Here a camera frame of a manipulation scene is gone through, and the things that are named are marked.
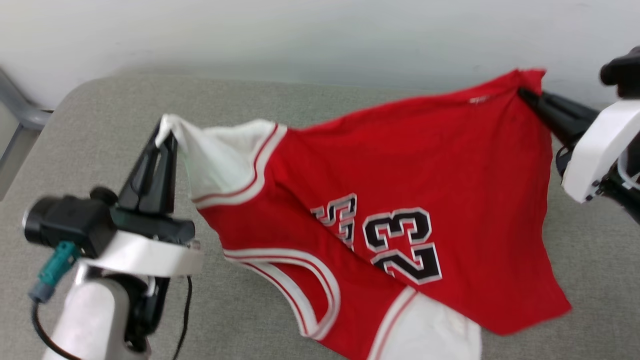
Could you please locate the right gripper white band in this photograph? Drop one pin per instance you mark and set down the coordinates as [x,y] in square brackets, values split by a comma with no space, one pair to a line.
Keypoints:
[600,150]

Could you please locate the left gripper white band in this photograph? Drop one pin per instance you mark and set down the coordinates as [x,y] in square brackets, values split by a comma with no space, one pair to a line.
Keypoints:
[145,255]

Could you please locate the red white basketball jersey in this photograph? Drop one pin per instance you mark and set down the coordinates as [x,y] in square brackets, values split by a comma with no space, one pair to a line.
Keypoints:
[400,200]

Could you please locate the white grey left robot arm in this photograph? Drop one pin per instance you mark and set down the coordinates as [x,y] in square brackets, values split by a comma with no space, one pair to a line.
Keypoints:
[95,315]

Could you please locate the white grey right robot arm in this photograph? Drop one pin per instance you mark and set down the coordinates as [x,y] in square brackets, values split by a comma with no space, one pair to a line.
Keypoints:
[627,195]

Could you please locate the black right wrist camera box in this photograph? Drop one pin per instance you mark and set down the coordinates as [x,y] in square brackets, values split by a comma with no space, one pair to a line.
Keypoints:
[622,72]

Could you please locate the grey metal frame tube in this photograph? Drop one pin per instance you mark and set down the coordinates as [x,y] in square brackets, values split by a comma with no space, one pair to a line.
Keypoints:
[22,112]

